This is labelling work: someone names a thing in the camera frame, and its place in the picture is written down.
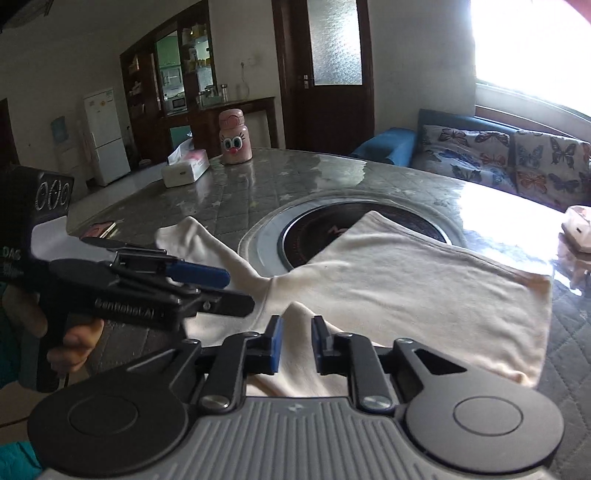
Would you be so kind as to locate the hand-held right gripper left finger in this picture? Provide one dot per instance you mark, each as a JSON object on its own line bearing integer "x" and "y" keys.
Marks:
{"x": 276, "y": 344}

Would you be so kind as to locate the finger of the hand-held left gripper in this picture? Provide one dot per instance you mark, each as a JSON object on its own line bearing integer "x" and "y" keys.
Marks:
{"x": 203, "y": 275}
{"x": 231, "y": 304}

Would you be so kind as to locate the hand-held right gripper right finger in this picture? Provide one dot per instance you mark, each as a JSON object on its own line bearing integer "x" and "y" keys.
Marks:
{"x": 318, "y": 344}

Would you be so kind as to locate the cream towel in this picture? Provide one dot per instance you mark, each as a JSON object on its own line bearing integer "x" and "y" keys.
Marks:
{"x": 392, "y": 286}

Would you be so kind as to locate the person's left hand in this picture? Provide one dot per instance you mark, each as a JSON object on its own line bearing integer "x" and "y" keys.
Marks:
{"x": 78, "y": 341}

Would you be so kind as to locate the round built-in hotpot stove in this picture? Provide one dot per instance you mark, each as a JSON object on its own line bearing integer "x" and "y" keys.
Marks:
{"x": 263, "y": 235}

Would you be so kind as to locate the white tissue box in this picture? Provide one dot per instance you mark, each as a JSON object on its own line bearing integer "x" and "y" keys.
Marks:
{"x": 184, "y": 173}

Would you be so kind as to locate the black round induction cooker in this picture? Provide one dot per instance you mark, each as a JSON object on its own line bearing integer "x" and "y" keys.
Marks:
{"x": 314, "y": 230}

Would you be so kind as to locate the grey quilted table cover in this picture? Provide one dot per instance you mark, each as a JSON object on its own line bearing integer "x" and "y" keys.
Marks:
{"x": 277, "y": 184}

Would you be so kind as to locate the pink cartoon face bottle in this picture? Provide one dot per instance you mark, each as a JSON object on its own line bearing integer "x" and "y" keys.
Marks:
{"x": 235, "y": 138}

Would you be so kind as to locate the dark wooden shelf cabinet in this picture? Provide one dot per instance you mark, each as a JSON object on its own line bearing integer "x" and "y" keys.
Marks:
{"x": 147, "y": 129}

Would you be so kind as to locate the white water dispenser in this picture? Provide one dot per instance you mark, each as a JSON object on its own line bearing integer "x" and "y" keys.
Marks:
{"x": 67, "y": 161}

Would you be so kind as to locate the white fridge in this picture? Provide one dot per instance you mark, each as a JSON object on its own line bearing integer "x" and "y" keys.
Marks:
{"x": 106, "y": 138}

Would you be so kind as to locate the white microwave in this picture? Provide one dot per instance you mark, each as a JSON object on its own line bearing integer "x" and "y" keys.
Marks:
{"x": 177, "y": 104}

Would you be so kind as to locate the glass jar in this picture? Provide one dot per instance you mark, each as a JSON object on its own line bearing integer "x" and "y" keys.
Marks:
{"x": 211, "y": 95}
{"x": 225, "y": 92}

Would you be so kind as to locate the glass decanter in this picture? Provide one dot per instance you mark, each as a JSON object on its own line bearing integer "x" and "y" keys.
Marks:
{"x": 241, "y": 85}

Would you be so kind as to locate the wooden door with frosted glass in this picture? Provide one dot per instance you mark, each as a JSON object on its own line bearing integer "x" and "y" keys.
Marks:
{"x": 323, "y": 120}

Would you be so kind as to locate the blue sofa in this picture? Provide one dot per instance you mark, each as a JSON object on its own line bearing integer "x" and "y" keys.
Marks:
{"x": 392, "y": 143}

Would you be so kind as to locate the butterfly print cushion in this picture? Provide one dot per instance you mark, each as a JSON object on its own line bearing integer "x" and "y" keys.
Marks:
{"x": 461, "y": 157}
{"x": 554, "y": 170}

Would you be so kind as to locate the white pink tissue pack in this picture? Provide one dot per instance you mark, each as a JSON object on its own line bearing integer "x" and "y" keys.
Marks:
{"x": 579, "y": 228}

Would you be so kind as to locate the window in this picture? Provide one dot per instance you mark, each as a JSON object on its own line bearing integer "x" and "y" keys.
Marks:
{"x": 531, "y": 46}

